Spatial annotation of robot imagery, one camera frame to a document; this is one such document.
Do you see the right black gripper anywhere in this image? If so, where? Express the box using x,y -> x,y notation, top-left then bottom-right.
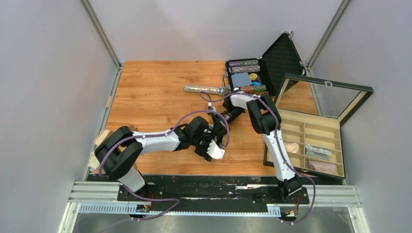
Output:
212,107 -> 244,138

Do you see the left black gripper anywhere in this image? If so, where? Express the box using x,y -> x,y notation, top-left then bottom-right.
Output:
191,126 -> 222,161

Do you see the cream boxer underwear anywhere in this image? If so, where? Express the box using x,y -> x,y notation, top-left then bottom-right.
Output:
284,142 -> 300,153

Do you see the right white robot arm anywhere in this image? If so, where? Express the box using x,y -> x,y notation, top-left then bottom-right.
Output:
221,91 -> 302,203

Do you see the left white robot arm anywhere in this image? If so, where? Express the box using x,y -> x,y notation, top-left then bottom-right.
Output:
94,116 -> 228,200

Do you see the grey rolled underwear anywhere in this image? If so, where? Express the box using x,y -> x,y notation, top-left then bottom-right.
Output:
305,144 -> 332,161

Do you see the pink rolled underwear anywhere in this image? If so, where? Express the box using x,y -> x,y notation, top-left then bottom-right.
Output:
307,161 -> 338,175

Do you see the rhinestone silver microphone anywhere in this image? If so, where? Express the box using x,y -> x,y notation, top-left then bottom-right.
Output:
183,84 -> 229,96

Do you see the black poker chip case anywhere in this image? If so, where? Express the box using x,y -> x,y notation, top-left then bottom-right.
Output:
225,31 -> 307,96

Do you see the wooden compartment display box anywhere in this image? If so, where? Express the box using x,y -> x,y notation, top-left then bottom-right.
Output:
275,74 -> 374,180

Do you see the white cloth in pile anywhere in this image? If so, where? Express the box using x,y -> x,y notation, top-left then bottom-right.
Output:
87,152 -> 100,170

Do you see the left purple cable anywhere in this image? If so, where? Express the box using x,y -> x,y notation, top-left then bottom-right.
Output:
98,109 -> 231,222

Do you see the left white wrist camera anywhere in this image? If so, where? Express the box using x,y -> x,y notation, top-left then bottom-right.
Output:
206,140 -> 225,159

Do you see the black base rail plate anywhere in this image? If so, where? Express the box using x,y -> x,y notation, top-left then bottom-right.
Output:
86,174 -> 310,214

